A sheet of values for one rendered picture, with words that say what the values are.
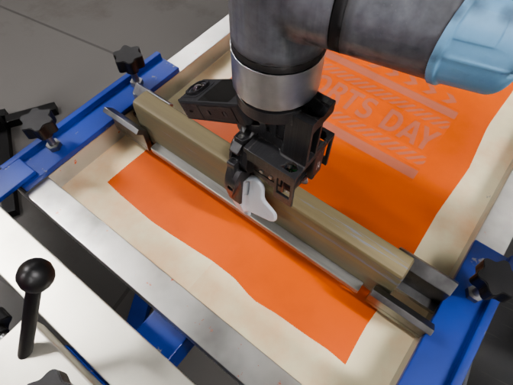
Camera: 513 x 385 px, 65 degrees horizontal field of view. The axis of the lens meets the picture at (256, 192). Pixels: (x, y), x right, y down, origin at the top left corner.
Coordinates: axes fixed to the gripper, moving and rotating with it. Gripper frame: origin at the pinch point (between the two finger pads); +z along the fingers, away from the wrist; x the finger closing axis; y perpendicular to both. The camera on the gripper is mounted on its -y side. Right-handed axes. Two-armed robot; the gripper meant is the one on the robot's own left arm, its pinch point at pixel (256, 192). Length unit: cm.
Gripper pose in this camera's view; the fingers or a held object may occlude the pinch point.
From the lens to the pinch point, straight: 52.5
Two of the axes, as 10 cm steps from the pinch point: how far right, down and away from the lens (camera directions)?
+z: 0.0, 5.3, 8.5
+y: 7.9, 5.2, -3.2
